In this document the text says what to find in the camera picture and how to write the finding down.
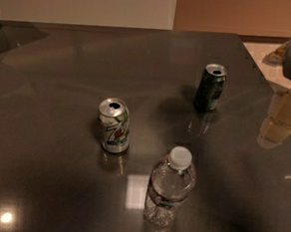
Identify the clear plastic water bottle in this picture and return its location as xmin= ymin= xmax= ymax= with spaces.
xmin=144 ymin=146 xmax=196 ymax=227

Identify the white 7up soda can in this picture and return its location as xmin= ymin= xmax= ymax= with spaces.
xmin=98 ymin=98 xmax=130 ymax=154

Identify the dark green soda can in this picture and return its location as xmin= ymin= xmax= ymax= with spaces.
xmin=193 ymin=63 xmax=227 ymax=113

